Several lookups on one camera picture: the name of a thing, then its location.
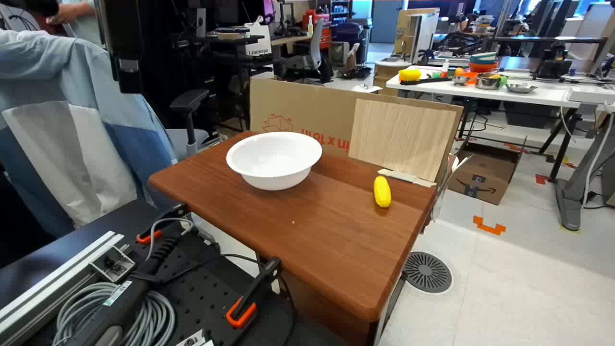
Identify yellow plastic maize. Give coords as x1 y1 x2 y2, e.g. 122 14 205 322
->
370 175 393 210

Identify small grey bowl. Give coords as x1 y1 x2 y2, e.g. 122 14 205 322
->
505 79 537 97

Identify round metal floor drain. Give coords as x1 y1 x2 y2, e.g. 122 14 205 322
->
401 250 453 297

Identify light wooden panel board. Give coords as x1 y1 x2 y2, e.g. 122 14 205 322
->
345 97 464 185

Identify person in light shirt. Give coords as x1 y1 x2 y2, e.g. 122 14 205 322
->
0 27 178 239

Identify white long desk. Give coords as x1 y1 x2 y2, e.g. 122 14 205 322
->
384 68 615 112

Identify orange toy items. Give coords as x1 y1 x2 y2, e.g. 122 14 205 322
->
451 66 484 89

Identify flattened cardboard box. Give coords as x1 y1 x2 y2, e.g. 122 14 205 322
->
445 141 524 208

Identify black background office chair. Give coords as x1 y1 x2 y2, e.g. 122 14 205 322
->
270 18 336 85

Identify black perforated base board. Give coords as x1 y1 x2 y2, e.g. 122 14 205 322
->
0 199 347 346

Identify aluminium rail profile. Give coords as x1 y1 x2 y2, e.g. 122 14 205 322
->
0 229 126 345

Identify black orange bar clamp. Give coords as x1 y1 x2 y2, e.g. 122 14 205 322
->
134 204 191 248
222 258 284 333

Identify large brown cardboard box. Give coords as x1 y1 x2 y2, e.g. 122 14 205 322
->
247 74 387 160

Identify grey desk leg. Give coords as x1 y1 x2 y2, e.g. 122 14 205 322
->
553 108 615 233

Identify white plastic bowl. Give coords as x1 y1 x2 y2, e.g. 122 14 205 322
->
224 131 324 193

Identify grey coiled cable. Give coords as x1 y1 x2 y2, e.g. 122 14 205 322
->
51 281 178 346

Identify upright cardboard box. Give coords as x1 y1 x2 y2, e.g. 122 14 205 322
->
389 6 441 66

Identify yellow toy on desk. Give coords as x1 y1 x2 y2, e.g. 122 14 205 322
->
397 66 424 85

